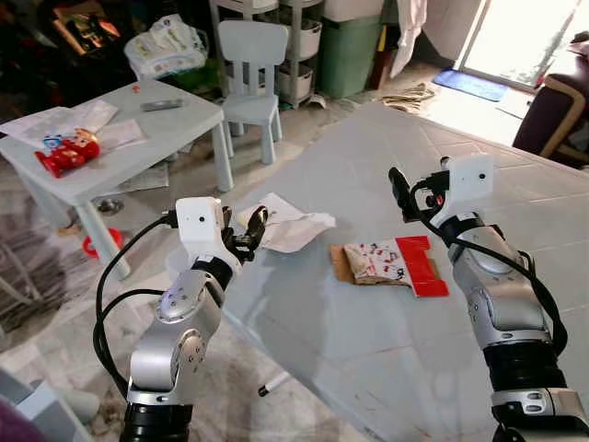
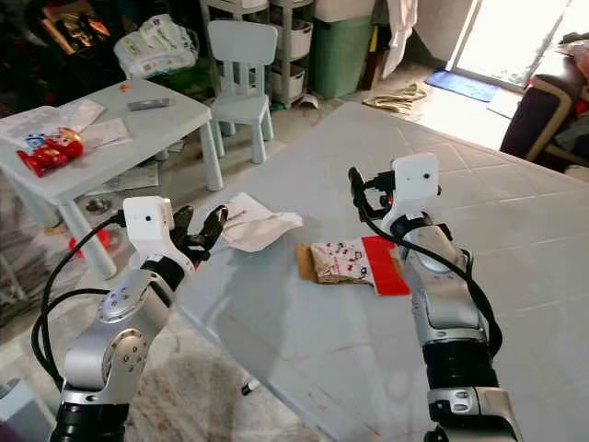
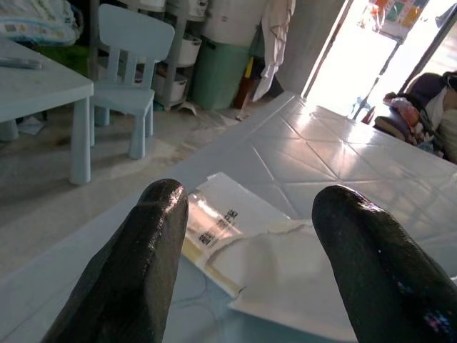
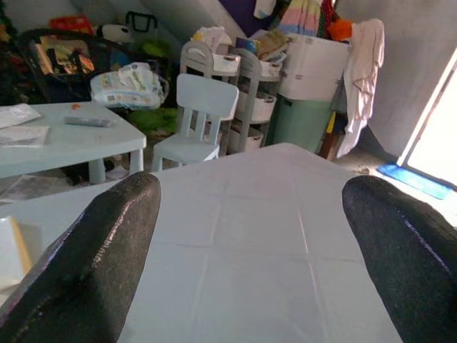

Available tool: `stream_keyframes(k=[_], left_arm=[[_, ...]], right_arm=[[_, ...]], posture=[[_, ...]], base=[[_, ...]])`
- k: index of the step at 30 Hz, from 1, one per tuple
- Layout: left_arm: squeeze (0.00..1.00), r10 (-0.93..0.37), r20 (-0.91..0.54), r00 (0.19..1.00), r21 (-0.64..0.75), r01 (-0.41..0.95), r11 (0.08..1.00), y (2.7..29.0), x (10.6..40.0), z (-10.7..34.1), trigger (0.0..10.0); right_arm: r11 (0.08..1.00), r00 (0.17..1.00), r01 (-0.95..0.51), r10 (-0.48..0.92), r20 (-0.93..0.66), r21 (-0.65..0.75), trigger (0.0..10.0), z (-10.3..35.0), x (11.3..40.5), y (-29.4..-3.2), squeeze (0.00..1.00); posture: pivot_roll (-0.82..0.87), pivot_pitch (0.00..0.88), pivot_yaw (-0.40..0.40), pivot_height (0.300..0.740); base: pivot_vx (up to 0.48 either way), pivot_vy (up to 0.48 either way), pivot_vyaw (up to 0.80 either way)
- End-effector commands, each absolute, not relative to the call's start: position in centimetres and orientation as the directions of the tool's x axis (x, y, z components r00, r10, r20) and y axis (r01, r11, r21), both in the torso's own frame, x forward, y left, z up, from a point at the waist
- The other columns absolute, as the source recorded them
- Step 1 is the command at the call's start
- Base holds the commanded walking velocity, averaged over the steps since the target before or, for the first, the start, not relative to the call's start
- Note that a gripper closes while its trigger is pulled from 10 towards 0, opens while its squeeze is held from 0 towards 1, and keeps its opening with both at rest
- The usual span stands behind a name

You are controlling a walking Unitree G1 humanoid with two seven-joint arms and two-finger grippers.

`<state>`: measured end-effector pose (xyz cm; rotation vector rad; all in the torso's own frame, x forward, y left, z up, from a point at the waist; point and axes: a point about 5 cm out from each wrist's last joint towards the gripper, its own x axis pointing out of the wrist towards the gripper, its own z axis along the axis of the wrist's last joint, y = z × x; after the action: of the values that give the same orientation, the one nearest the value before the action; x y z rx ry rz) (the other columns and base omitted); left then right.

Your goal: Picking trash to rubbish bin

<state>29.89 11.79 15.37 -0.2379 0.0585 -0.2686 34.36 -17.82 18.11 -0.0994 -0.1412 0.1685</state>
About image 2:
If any green rubbish bin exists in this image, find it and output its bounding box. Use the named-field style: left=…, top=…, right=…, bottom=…
left=308, top=13, right=375, bottom=101

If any flattened red white carton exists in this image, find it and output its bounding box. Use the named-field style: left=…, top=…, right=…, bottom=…
left=294, top=236, right=411, bottom=297

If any newspaper sheet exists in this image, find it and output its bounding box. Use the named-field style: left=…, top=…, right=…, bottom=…
left=109, top=162, right=163, bottom=195

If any round metal floor drain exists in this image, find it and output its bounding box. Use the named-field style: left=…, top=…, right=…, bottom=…
left=85, top=195, right=113, bottom=214

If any beige floor cloth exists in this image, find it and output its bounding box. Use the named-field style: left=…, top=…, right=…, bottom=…
left=363, top=82, right=428, bottom=116

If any small white kids table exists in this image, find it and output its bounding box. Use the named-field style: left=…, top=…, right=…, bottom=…
left=0, top=77, right=225, bottom=280

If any red plastic floor object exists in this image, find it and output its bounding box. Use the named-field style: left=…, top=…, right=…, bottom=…
left=68, top=234, right=95, bottom=260

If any small white paper sheet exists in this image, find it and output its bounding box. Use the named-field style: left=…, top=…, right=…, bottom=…
left=80, top=118, right=134, bottom=150

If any grey remote control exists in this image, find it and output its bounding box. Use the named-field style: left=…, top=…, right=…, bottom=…
left=127, top=98, right=173, bottom=112

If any blue door mat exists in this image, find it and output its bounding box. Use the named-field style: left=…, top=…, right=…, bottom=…
left=424, top=69, right=503, bottom=105

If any white plastic drawer rack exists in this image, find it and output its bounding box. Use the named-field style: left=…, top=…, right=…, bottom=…
left=201, top=0, right=316, bottom=107

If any red cartoon snack packet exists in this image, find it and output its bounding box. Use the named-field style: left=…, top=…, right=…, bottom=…
left=17, top=126, right=85, bottom=179

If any pale blue kids chair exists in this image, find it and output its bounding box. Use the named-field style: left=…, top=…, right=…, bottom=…
left=206, top=19, right=277, bottom=166

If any white hanging cloth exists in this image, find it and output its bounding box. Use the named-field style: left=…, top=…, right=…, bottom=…
left=384, top=0, right=421, bottom=80

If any large white paper sheet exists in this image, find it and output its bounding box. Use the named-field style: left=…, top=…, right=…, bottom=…
left=1, top=98, right=108, bottom=148

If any dark purple sofa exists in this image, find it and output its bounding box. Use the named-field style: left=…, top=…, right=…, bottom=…
left=499, top=32, right=589, bottom=173

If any white green printed plastic bag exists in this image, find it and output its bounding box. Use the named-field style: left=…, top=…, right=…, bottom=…
left=114, top=13, right=201, bottom=80

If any orange black printed box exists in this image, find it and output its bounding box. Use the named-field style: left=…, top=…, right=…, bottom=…
left=40, top=5, right=113, bottom=56

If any grey plastic box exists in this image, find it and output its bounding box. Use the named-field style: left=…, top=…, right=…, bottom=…
left=0, top=376, right=49, bottom=442

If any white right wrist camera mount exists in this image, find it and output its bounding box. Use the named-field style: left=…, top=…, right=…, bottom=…
left=387, top=153, right=440, bottom=231

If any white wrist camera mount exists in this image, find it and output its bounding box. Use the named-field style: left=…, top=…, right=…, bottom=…
left=387, top=153, right=440, bottom=231
left=124, top=195, right=181, bottom=268

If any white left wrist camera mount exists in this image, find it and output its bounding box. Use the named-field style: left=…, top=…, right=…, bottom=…
left=124, top=195, right=181, bottom=268

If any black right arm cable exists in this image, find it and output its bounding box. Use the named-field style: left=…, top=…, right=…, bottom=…
left=359, top=175, right=503, bottom=358

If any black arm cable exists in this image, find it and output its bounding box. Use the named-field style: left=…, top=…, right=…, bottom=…
left=359, top=175, right=503, bottom=358
left=30, top=210, right=130, bottom=392

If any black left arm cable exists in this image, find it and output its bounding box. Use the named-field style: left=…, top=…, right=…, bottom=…
left=30, top=210, right=130, bottom=392

